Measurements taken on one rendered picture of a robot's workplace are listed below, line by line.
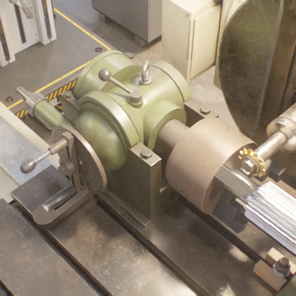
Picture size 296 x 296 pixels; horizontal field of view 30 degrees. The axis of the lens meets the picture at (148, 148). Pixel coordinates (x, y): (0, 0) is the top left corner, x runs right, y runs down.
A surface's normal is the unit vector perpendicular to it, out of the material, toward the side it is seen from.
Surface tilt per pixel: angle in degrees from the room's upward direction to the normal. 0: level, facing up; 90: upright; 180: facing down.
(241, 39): 90
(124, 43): 0
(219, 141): 2
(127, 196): 90
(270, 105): 90
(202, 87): 0
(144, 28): 90
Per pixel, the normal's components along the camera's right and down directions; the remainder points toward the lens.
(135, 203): -0.72, 0.53
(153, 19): 0.70, 0.55
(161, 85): 0.29, -0.37
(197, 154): -0.42, -0.22
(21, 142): 0.00, -0.65
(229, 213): -0.65, 0.20
